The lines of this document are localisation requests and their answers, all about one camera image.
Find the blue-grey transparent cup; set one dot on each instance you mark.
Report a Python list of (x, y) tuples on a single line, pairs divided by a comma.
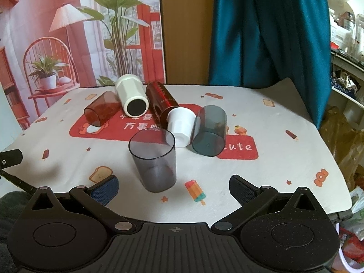
[(209, 136)]

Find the small white cup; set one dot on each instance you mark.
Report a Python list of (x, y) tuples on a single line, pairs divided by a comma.
[(179, 125)]

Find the white cup with black base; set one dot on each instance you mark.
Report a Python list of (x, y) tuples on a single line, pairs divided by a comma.
[(129, 91)]

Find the grey transparent cup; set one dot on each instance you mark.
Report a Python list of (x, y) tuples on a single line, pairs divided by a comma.
[(155, 173)]

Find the brown wooden board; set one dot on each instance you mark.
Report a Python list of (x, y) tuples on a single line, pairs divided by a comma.
[(184, 34)]

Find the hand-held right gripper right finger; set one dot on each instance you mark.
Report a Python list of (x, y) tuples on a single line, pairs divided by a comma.
[(241, 189)]

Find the thin black rod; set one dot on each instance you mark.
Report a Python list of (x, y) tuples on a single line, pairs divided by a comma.
[(20, 183)]

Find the dark red cup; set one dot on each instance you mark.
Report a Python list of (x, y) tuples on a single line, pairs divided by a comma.
[(162, 99)]

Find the brown transparent cup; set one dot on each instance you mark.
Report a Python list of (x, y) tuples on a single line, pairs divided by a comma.
[(103, 108)]

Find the teal curtain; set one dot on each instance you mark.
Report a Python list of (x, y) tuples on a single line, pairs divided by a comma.
[(270, 34)]

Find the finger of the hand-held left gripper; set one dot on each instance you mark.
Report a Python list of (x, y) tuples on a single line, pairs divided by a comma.
[(12, 158)]

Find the white printed tablecloth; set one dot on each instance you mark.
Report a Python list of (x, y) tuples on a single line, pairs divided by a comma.
[(284, 162)]

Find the white cluttered shelf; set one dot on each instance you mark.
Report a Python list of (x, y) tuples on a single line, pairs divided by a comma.
[(348, 48)]

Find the wall poster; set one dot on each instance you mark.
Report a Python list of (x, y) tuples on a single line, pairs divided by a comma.
[(42, 48)]

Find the yellow plastic bag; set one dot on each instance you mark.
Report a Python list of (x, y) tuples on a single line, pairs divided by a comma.
[(344, 145)]

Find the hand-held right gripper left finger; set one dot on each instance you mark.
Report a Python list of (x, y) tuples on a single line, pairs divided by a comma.
[(103, 191)]

